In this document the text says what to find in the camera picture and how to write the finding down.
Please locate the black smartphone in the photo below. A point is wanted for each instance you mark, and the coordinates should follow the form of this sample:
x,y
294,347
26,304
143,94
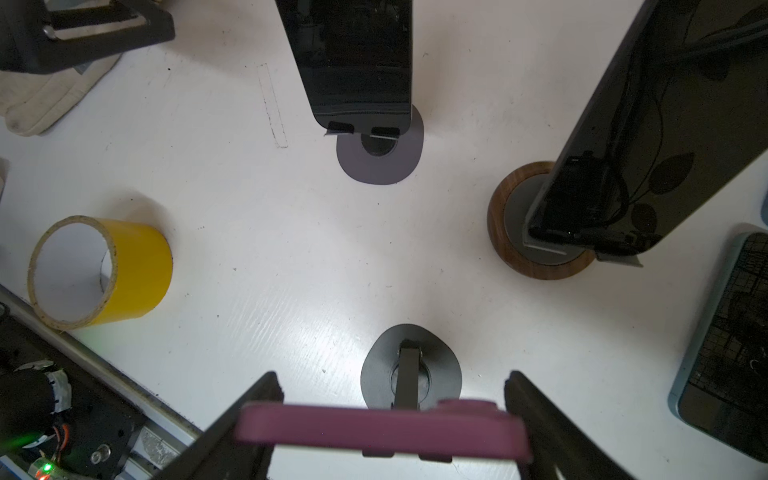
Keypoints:
x,y
679,112
355,62
453,428

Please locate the beige work glove red cuff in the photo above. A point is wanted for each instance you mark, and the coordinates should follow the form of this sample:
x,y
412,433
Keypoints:
x,y
31,104

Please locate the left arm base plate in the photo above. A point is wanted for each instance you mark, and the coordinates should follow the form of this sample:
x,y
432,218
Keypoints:
x,y
57,418

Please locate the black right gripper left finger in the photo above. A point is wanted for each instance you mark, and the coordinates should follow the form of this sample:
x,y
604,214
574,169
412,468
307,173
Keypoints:
x,y
217,454

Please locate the yellow masking tape roll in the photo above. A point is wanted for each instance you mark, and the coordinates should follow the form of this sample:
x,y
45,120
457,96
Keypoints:
x,y
87,271

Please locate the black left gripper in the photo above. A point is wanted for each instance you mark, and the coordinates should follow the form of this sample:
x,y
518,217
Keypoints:
x,y
45,37

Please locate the aluminium front rail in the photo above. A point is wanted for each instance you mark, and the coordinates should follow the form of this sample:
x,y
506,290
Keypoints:
x,y
166,433

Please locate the wooden base phone stand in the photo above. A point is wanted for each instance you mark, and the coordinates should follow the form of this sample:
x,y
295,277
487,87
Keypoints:
x,y
507,213

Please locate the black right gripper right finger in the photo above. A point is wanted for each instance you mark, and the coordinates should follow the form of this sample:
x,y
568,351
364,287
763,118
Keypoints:
x,y
560,449

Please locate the grey phone stand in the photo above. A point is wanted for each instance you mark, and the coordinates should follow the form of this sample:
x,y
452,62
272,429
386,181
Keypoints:
x,y
382,161
409,368

